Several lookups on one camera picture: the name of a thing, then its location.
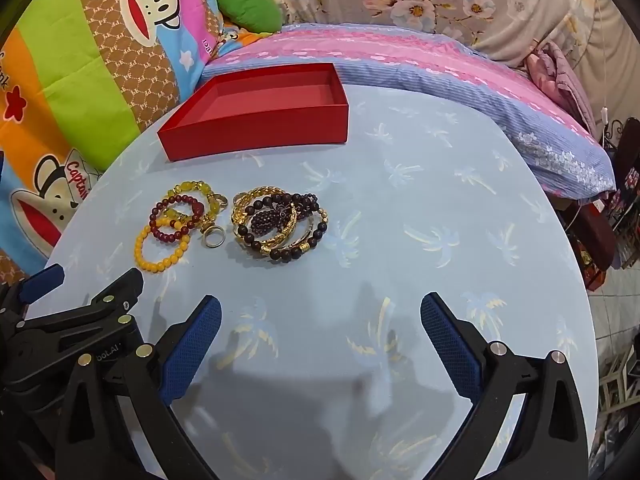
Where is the gold chain bracelet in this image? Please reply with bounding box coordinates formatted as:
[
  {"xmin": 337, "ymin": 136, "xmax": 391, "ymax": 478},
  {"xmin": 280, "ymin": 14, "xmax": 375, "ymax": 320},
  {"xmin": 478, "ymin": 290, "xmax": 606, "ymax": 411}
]
[{"xmin": 231, "ymin": 186, "xmax": 301, "ymax": 256}]

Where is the thin metal bangle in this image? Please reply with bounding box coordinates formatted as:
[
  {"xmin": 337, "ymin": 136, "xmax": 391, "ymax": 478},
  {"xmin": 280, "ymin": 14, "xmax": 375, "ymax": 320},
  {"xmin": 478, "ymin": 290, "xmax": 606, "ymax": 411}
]
[{"xmin": 270, "ymin": 210, "xmax": 322, "ymax": 252}]

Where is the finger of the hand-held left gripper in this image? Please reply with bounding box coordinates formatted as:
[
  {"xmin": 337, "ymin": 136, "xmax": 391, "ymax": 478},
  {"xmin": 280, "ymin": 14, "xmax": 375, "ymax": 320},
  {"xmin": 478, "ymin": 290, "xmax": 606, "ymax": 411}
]
[
  {"xmin": 19, "ymin": 267, "xmax": 146, "ymax": 350},
  {"xmin": 0, "ymin": 265, "xmax": 67, "ymax": 312}
]

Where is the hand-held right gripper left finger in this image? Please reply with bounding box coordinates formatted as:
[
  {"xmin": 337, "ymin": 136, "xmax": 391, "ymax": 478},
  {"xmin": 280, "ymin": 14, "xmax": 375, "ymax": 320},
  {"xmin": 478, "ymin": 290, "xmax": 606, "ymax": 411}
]
[{"xmin": 54, "ymin": 295, "xmax": 223, "ymax": 480}]

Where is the mauve pink cloth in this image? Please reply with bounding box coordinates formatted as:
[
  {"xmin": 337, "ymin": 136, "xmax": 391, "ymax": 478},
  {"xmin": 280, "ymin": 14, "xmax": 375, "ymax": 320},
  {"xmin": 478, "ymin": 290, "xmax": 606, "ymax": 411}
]
[{"xmin": 525, "ymin": 40, "xmax": 598, "ymax": 137}]

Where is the cartoon monkey quilt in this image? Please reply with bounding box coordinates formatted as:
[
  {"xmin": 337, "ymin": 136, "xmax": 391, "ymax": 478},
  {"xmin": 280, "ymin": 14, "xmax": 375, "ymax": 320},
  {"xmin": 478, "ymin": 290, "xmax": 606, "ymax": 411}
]
[{"xmin": 0, "ymin": 0, "xmax": 282, "ymax": 281}]

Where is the dark red wooden stool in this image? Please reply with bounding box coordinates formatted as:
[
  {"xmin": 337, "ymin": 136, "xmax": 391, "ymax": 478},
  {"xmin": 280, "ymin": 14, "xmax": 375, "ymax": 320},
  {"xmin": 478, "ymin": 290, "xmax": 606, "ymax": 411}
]
[{"xmin": 565, "ymin": 200, "xmax": 618, "ymax": 273}]

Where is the dark bead gold charm bracelet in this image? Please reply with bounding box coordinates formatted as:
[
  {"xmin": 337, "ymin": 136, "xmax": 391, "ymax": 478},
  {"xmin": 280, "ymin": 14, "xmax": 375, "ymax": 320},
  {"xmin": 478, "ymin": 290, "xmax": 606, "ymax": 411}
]
[{"xmin": 232, "ymin": 192, "xmax": 331, "ymax": 262}]

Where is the red cardboard box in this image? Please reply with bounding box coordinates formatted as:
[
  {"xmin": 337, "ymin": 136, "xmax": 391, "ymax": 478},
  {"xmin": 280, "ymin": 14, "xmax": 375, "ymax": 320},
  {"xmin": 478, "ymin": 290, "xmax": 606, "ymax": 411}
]
[{"xmin": 157, "ymin": 62, "xmax": 349, "ymax": 162}]

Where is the yellow bead bracelet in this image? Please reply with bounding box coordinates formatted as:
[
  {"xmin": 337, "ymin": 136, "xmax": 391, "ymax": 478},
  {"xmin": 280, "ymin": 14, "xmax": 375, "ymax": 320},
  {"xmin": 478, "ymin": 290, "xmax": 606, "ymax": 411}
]
[{"xmin": 133, "ymin": 218, "xmax": 193, "ymax": 274}]

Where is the green cushion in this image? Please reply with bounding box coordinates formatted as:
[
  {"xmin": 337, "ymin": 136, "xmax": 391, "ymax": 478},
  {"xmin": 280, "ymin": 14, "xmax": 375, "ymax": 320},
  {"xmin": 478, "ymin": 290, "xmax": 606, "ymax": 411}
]
[{"xmin": 216, "ymin": 0, "xmax": 282, "ymax": 33}]

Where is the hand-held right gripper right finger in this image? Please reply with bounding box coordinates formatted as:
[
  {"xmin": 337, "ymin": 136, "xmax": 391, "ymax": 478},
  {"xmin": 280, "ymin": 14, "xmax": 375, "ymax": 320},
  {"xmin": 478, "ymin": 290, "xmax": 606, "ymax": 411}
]
[{"xmin": 420, "ymin": 292, "xmax": 591, "ymax": 480}]

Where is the garnet multi-strand bracelet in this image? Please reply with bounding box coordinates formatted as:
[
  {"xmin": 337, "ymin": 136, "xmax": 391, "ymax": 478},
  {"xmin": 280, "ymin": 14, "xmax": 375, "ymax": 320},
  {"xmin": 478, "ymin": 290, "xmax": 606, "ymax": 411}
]
[{"xmin": 250, "ymin": 192, "xmax": 321, "ymax": 242}]

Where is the white wooden frame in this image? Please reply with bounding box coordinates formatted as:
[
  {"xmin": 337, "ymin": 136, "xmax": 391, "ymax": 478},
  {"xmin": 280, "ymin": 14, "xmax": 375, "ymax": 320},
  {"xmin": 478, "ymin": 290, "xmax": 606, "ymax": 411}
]
[{"xmin": 597, "ymin": 345, "xmax": 637, "ymax": 411}]

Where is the dark red bead bracelet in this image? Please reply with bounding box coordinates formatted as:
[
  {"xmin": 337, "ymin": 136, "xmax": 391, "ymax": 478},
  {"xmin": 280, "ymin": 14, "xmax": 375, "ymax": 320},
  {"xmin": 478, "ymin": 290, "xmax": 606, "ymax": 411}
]
[{"xmin": 149, "ymin": 195, "xmax": 207, "ymax": 243}]

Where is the gold ring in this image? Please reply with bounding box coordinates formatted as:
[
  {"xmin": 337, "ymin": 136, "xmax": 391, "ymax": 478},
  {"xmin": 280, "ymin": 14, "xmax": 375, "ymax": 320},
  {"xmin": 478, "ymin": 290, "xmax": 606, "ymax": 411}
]
[{"xmin": 201, "ymin": 225, "xmax": 227, "ymax": 249}]

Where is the chunky amber bead bracelet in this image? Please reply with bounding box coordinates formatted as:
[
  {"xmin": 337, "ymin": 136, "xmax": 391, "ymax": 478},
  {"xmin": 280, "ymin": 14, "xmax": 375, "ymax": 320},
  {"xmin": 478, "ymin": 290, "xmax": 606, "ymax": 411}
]
[{"xmin": 165, "ymin": 179, "xmax": 224, "ymax": 233}]

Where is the pink and blue striped pillow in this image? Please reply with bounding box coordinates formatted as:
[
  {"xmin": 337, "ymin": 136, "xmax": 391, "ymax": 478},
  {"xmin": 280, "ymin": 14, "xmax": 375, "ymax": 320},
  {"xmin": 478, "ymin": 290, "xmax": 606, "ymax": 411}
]
[{"xmin": 200, "ymin": 22, "xmax": 617, "ymax": 198}]

